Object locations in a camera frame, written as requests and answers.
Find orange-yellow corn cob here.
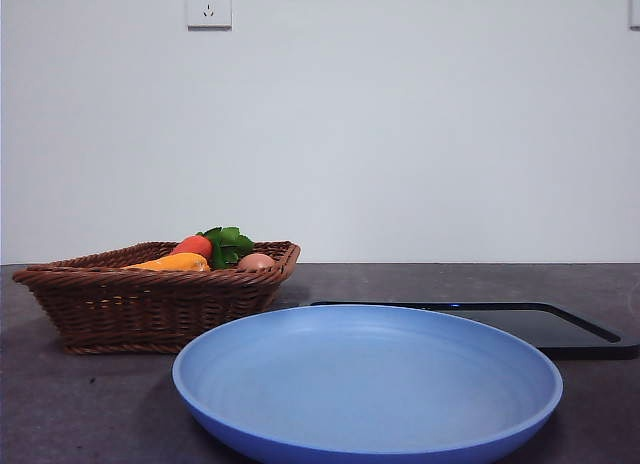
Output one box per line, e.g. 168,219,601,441
122,252,212,273

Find blue round plate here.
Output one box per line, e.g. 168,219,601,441
171,303,565,464

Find brown wicker basket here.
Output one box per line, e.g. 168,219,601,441
12,240,302,356

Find brown egg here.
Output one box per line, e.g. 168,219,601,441
236,252,277,274

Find green leafy vegetable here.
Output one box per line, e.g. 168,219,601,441
195,226,256,271

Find orange carrot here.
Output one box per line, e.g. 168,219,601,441
169,235,214,259

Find black rectangular tray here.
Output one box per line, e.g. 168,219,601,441
309,300,640,361

